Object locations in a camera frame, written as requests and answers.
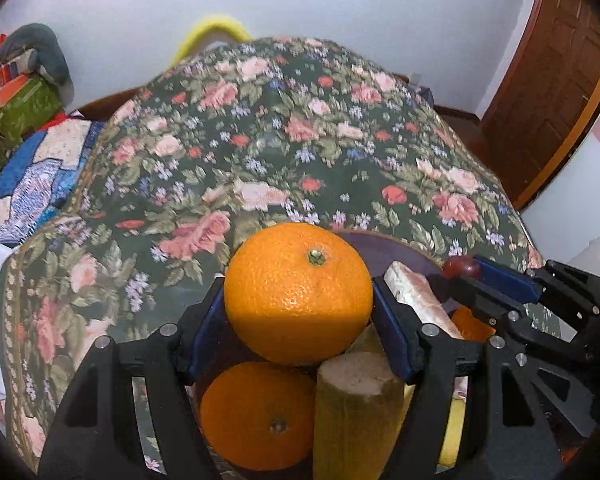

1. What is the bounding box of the yellow foam tube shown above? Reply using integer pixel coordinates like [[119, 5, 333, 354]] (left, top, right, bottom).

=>
[[170, 16, 253, 68]]

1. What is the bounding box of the grey cushion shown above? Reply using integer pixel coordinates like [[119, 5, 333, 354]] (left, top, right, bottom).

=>
[[0, 23, 71, 86]]

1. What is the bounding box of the brown wooden baseboard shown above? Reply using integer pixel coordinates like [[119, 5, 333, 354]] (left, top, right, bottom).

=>
[[432, 105, 483, 123]]

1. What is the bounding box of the brown wooden door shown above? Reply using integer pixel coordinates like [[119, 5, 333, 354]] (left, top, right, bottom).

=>
[[480, 0, 600, 211]]

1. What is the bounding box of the green patterned box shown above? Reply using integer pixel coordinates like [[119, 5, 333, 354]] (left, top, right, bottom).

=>
[[0, 76, 63, 171]]

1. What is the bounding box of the small orange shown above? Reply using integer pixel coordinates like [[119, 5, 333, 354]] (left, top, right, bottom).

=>
[[450, 305, 497, 343]]

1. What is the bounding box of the yellow banana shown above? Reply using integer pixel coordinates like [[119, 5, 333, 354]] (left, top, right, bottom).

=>
[[437, 395, 468, 467]]

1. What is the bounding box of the white cabinet with pink stickers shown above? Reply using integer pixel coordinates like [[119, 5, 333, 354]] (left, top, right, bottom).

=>
[[520, 67, 600, 266]]

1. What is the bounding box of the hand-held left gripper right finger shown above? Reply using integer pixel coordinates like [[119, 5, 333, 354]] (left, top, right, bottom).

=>
[[371, 275, 563, 480]]

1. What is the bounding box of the orange with green stem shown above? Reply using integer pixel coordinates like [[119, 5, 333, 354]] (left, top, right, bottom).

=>
[[223, 222, 374, 367]]

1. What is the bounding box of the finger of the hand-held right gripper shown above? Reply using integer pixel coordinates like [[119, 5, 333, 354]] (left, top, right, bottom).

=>
[[472, 255, 600, 321], [450, 274, 581, 361]]

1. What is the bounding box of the brown wooden bed frame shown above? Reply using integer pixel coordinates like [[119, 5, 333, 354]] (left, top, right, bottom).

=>
[[72, 87, 146, 121]]

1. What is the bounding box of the pink pomelo slice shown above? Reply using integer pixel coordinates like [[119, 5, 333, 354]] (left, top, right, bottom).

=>
[[382, 260, 465, 341]]

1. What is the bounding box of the red jujube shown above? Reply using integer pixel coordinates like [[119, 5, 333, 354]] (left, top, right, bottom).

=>
[[442, 255, 482, 281]]

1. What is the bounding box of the blue patchwork quilt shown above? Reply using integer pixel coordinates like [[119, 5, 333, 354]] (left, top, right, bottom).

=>
[[0, 117, 106, 246]]

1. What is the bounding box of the orange with brown stem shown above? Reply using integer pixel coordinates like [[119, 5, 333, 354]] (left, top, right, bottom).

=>
[[199, 361, 317, 472]]

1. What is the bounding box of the dark purple round plate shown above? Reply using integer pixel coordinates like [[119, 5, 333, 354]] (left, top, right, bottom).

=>
[[200, 230, 481, 480]]

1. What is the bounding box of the orange box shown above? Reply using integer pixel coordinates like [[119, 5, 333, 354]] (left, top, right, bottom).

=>
[[0, 72, 31, 106]]

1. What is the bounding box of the green floral blanket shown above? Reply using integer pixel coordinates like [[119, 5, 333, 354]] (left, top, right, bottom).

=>
[[0, 36, 546, 476]]

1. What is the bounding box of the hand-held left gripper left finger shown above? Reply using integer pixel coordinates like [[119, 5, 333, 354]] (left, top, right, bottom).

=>
[[37, 275, 231, 480]]

